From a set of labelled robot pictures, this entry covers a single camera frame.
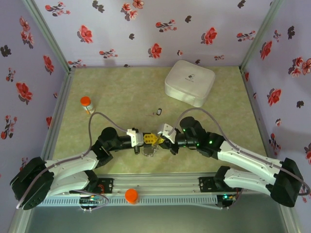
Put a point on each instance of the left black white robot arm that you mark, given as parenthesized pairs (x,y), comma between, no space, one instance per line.
(70,162)

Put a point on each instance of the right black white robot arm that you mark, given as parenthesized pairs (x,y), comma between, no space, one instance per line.
(247,157)

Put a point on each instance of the orange-capped labelled bottle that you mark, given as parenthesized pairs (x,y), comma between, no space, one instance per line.
(85,100)

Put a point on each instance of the white zip case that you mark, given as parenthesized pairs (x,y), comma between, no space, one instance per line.
(189,82)

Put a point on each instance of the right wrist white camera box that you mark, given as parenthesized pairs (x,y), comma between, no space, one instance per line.
(167,132)

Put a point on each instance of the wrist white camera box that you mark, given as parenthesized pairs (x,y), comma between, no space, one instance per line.
(136,138)
(167,132)

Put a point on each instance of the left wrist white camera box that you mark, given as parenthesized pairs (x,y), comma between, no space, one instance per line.
(136,138)

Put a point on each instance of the aluminium mounting rail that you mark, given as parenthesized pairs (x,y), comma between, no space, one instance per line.
(158,182)

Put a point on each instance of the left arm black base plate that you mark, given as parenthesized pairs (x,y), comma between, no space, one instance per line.
(107,185)

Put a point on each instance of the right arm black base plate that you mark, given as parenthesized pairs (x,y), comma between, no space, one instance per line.
(206,184)

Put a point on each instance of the orange knob on rail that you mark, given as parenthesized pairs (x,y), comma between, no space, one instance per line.
(131,195)

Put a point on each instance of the aluminium side rail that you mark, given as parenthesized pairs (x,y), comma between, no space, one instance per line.
(61,109)
(254,109)

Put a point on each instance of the aluminium frame post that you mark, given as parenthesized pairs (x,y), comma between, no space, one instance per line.
(50,36)
(260,36)

